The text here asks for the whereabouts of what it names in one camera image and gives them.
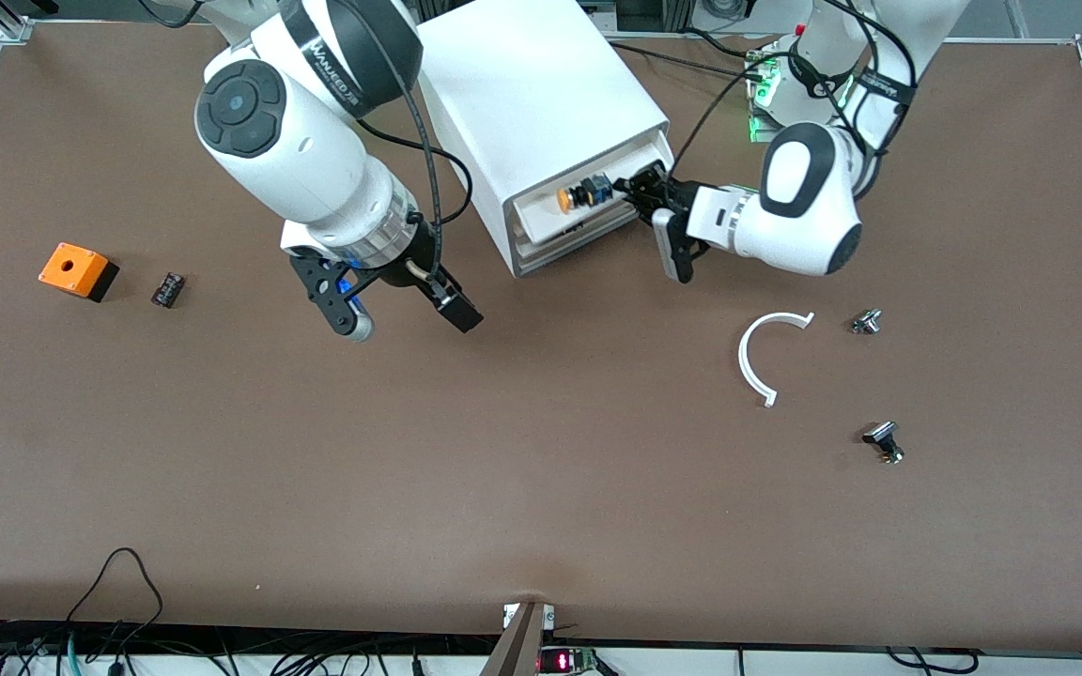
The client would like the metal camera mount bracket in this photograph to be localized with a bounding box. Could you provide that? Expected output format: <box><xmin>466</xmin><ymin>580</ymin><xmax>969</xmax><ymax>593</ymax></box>
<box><xmin>482</xmin><ymin>601</ymin><xmax>556</xmax><ymax>676</ymax></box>

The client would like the white drawer cabinet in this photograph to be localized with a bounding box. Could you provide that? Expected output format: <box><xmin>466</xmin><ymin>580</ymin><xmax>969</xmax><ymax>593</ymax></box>
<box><xmin>414</xmin><ymin>0</ymin><xmax>673</xmax><ymax>279</ymax></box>

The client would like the yellow and blue push button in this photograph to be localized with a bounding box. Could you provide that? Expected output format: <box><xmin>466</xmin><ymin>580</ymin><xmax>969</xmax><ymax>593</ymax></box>
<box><xmin>557</xmin><ymin>173</ymin><xmax>613</xmax><ymax>211</ymax></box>

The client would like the black cable behind cabinet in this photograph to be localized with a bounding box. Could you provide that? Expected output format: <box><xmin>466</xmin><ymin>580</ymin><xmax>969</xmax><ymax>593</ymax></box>
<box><xmin>602</xmin><ymin>28</ymin><xmax>767</xmax><ymax>76</ymax></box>

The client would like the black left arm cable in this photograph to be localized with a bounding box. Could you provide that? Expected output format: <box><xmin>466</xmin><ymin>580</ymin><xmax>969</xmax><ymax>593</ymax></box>
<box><xmin>668</xmin><ymin>0</ymin><xmax>920</xmax><ymax>184</ymax></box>

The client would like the white drawer with red button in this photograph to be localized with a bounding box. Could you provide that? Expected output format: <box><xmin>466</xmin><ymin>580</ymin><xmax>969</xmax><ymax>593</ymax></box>
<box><xmin>518</xmin><ymin>211</ymin><xmax>641</xmax><ymax>260</ymax></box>

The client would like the small board with red display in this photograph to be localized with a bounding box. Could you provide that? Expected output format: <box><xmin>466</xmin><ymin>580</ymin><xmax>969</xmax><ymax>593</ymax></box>
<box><xmin>539</xmin><ymin>646</ymin><xmax>603</xmax><ymax>675</ymax></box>

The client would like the orange box with black base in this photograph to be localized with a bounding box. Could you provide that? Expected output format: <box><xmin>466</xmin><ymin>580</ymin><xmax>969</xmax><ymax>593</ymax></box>
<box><xmin>39</xmin><ymin>242</ymin><xmax>120</xmax><ymax>303</ymax></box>

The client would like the white drawer with yellow button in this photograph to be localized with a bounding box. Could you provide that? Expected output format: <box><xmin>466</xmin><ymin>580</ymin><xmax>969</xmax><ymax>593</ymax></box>
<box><xmin>513</xmin><ymin>130</ymin><xmax>676</xmax><ymax>247</ymax></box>

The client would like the looped black cable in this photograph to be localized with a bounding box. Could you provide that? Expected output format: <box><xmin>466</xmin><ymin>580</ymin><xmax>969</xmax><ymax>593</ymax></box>
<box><xmin>67</xmin><ymin>547</ymin><xmax>164</xmax><ymax>625</ymax></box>

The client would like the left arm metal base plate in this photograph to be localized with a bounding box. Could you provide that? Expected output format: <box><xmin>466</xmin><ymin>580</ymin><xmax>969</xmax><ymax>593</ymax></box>
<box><xmin>746</xmin><ymin>47</ymin><xmax>847</xmax><ymax>145</ymax></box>

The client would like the tangled black cable bundle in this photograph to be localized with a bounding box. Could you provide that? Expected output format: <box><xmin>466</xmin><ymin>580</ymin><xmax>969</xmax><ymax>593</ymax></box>
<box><xmin>0</xmin><ymin>618</ymin><xmax>486</xmax><ymax>676</ymax></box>

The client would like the white drawer with black button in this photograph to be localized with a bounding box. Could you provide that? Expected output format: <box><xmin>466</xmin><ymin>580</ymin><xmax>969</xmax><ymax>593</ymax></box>
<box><xmin>520</xmin><ymin>230</ymin><xmax>641</xmax><ymax>276</ymax></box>

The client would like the white open plastic ring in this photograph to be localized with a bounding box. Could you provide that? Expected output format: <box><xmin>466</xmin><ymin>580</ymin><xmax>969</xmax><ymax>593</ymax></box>
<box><xmin>738</xmin><ymin>312</ymin><xmax>816</xmax><ymax>408</ymax></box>

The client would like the black button with brass contacts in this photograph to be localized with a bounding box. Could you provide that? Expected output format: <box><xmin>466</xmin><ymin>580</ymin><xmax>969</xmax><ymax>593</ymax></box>
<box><xmin>862</xmin><ymin>422</ymin><xmax>906</xmax><ymax>465</ymax></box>

